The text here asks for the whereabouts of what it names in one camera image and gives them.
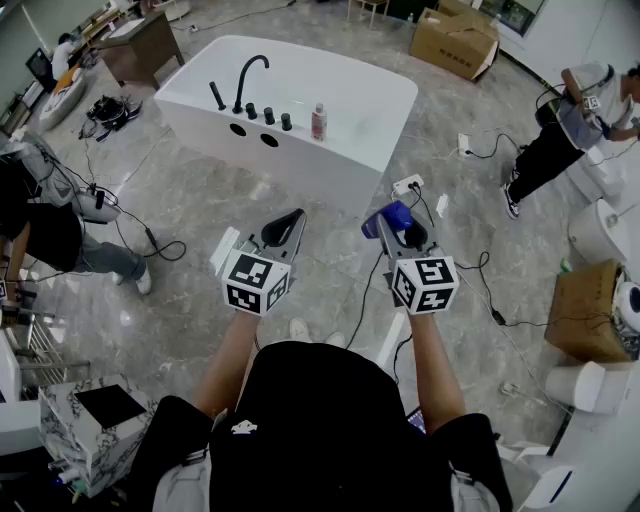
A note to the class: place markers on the large open cardboard box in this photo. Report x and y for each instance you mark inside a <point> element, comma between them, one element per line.
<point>450,45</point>

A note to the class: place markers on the person's right white shoe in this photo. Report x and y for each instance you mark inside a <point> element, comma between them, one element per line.
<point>336,340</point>

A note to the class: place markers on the small cardboard box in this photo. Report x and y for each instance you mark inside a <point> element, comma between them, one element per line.
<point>580,310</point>

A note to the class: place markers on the white countertop basin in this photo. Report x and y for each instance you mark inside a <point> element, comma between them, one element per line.
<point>125,28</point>

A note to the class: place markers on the black monitor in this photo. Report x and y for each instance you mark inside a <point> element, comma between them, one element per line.
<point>39,65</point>

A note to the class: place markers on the person's black shirt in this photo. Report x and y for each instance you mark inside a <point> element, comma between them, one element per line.
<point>325,425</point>

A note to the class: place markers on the black faucet knob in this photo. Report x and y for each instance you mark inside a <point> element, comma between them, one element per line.
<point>251,110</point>
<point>269,115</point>
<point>286,122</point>

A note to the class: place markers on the marble pattern cabinet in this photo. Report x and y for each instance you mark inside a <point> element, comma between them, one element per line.
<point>95,450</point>

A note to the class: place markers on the white bathtub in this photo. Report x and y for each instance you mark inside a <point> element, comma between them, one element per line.
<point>325,75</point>

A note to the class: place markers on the white round device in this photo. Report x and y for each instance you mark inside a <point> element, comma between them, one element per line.
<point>629,305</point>

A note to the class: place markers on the person's left white shoe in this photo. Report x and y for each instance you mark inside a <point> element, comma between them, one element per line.
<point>300,330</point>

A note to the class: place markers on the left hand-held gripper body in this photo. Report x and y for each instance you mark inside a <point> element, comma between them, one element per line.
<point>255,280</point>

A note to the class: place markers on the person's white shoe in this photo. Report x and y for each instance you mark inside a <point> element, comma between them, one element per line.
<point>300,330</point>
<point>336,340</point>

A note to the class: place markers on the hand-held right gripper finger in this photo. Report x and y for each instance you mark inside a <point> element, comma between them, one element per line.
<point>420,241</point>
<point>390,245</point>

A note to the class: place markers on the white power strip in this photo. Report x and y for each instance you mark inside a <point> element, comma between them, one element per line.
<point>406,185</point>
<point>464,145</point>

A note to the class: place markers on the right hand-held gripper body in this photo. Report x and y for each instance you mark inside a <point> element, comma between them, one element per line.
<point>425,285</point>

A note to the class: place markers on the pink clear bottle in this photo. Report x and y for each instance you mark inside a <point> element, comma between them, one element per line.
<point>319,122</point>

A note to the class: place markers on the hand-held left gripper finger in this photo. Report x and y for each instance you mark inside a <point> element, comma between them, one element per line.
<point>295,240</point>
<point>270,230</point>

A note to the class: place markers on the phone with lit screen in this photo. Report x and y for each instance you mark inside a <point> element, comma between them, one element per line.
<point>417,422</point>

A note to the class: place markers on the blue-lidded translucent bottle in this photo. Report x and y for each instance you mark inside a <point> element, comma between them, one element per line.
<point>397,212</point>

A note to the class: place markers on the metal rack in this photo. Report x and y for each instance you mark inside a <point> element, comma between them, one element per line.
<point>45,345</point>

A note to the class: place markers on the black curved faucet spout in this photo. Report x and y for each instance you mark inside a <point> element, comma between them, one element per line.
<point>243,80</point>

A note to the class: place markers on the white toilet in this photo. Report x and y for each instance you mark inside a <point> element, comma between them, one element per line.
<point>595,230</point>
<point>545,480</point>
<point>597,172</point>

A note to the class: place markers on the brown wooden cabinet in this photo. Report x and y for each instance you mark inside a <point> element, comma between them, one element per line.
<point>145,55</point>

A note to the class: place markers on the black square plate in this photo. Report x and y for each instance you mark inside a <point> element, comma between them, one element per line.
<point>110,406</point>

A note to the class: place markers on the white cylindrical fixture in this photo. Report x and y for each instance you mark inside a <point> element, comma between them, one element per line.
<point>580,387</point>

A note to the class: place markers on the green bottle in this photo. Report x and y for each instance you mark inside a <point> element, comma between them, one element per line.
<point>565,265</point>

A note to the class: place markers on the person's right forearm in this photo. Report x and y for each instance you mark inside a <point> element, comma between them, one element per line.
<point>437,370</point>

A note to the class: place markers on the person's left forearm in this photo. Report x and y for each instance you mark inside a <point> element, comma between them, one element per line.
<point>225,360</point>

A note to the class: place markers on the small oval white tub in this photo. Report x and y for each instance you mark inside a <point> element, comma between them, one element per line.
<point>60,100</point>

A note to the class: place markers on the small glass jar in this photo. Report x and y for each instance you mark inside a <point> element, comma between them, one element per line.
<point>510,389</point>

